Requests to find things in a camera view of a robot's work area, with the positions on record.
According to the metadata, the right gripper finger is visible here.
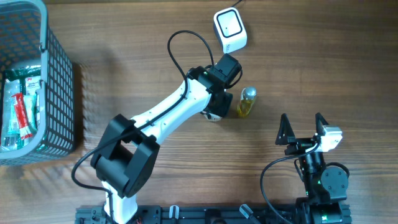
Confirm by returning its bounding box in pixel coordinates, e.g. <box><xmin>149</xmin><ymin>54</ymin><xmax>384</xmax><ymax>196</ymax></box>
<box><xmin>315</xmin><ymin>113</ymin><xmax>329</xmax><ymax>136</ymax></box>
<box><xmin>275</xmin><ymin>113</ymin><xmax>296</xmax><ymax>145</ymax></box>

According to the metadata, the pink Kleenex tissue pack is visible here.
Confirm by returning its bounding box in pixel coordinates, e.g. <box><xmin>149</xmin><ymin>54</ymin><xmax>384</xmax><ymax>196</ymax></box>
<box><xmin>201</xmin><ymin>111</ymin><xmax>222</xmax><ymax>122</ymax></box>

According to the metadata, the yellow oil bottle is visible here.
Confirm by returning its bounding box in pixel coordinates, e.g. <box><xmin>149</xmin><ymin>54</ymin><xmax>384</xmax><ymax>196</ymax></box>
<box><xmin>237</xmin><ymin>86</ymin><xmax>257</xmax><ymax>118</ymax></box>

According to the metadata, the red Nescafe coffee stick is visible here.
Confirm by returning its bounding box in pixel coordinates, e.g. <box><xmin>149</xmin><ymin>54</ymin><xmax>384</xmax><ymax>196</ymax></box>
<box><xmin>12</xmin><ymin>93</ymin><xmax>33</xmax><ymax>140</ymax></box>

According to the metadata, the mint green wipes sachet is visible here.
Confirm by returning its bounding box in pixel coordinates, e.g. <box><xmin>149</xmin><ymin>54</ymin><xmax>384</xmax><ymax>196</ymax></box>
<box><xmin>24</xmin><ymin>94</ymin><xmax>37</xmax><ymax>134</ymax></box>

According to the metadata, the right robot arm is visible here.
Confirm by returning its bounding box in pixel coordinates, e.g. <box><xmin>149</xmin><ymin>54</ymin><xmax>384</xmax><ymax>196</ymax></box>
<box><xmin>275</xmin><ymin>113</ymin><xmax>352</xmax><ymax>224</ymax></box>

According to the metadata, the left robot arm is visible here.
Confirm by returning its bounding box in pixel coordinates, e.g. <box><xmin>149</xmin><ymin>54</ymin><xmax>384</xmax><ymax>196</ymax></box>
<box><xmin>90</xmin><ymin>54</ymin><xmax>243</xmax><ymax>223</ymax></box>

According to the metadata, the white barcode scanner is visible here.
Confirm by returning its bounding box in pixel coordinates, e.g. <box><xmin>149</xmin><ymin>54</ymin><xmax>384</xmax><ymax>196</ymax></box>
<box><xmin>213</xmin><ymin>7</ymin><xmax>248</xmax><ymax>54</ymax></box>

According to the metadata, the grey plastic mesh basket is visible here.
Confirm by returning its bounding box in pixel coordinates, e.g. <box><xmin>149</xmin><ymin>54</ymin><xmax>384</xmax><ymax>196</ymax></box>
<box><xmin>1</xmin><ymin>0</ymin><xmax>75</xmax><ymax>166</ymax></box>

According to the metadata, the right camera black cable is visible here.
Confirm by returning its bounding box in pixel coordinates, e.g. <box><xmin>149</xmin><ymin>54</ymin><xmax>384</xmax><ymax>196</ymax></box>
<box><xmin>260</xmin><ymin>142</ymin><xmax>321</xmax><ymax>224</ymax></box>

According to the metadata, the camera black cable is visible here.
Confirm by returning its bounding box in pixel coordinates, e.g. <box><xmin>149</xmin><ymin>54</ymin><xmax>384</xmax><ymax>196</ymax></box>
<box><xmin>260</xmin><ymin>142</ymin><xmax>321</xmax><ymax>224</ymax></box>
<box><xmin>71</xmin><ymin>30</ymin><xmax>215</xmax><ymax>224</ymax></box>

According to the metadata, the left camera black cable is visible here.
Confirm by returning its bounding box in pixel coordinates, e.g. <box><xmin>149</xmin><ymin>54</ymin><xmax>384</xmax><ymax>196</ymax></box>
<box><xmin>71</xmin><ymin>30</ymin><xmax>215</xmax><ymax>224</ymax></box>

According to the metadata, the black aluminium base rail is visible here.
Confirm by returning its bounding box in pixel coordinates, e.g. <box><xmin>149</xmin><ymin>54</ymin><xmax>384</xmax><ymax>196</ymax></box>
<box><xmin>75</xmin><ymin>204</ymin><xmax>353</xmax><ymax>224</ymax></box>

